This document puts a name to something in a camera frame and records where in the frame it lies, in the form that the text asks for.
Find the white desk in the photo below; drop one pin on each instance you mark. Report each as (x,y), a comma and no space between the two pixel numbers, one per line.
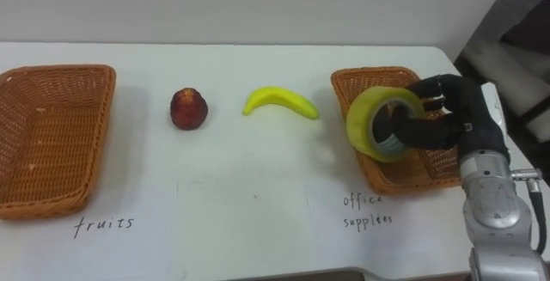
(240,165)

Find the yellow banana soft toy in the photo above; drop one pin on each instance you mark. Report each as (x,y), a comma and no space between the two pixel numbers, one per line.
(279,98)

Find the grey chair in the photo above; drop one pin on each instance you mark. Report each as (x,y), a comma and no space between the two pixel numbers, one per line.
(511,44)

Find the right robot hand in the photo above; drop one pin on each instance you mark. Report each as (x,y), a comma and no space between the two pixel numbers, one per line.
(466,115)

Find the yellow tape roll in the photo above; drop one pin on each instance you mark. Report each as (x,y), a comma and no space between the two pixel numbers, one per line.
(365,120)

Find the red apple soft toy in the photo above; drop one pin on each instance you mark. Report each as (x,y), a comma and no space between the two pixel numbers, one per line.
(188,109)

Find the orange wicker basket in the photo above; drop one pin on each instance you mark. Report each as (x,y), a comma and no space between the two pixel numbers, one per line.
(423,169)
(47,139)

